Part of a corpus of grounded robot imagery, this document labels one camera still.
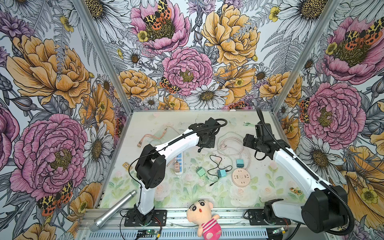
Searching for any green plug adapter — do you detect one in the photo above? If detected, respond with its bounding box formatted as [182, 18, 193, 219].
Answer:
[196, 167, 209, 180]

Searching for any pink plug adapter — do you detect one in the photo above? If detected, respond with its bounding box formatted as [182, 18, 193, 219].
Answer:
[174, 161, 181, 174]

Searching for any pink charging cable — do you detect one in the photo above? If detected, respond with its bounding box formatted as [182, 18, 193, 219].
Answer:
[137, 127, 184, 148]

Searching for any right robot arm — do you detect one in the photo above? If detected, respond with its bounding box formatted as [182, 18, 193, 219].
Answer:
[243, 121, 355, 236]

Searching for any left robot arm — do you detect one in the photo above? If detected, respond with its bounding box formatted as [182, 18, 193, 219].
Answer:
[134, 118, 228, 226]

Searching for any white blue power strip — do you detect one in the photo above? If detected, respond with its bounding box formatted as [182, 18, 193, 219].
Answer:
[174, 153, 184, 175]

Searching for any round pink socket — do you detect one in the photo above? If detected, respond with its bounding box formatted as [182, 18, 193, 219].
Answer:
[232, 168, 251, 188]

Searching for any plush doll pink dress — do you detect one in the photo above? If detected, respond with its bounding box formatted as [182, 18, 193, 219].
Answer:
[187, 200, 222, 240]

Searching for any small yellow tag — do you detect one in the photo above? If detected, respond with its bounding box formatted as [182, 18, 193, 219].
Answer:
[123, 162, 133, 172]

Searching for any silver microphone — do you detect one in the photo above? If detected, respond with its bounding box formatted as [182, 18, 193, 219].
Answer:
[89, 190, 137, 232]

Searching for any pink socket cord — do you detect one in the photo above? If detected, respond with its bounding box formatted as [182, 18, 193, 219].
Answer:
[216, 136, 252, 172]

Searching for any teal adapter with white cable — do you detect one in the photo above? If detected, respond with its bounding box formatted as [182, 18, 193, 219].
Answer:
[236, 159, 245, 168]

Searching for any black thin cable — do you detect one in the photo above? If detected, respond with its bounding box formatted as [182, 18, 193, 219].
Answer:
[206, 154, 233, 187]

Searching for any teal adapter with black cable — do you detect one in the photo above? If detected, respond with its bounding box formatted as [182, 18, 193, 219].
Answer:
[217, 169, 227, 179]

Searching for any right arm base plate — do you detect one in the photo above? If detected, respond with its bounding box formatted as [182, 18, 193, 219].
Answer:
[243, 209, 291, 226]

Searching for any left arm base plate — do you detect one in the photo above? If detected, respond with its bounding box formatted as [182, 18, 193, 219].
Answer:
[124, 209, 168, 227]

